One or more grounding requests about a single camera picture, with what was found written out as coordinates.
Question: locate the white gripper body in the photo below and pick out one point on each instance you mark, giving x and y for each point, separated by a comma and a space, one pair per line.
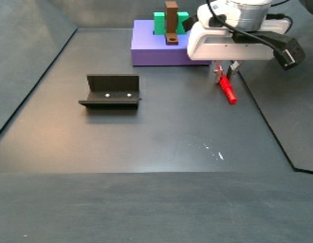
213, 44

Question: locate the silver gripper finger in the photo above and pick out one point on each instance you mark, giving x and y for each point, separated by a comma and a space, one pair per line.
219, 71
233, 68

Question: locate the red peg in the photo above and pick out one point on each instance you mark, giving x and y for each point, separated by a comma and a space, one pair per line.
228, 88

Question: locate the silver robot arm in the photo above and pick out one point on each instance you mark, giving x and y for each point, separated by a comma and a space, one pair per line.
236, 30

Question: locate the purple base board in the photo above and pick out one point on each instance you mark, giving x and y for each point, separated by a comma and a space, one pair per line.
152, 52

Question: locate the right green block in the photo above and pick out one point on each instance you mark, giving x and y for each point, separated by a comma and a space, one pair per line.
160, 23

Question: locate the brown T-shaped block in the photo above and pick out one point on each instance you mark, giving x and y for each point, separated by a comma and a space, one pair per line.
172, 22

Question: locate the black angled holder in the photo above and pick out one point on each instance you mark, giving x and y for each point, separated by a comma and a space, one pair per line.
113, 90

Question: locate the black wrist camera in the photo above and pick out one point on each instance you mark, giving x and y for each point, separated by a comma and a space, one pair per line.
288, 50

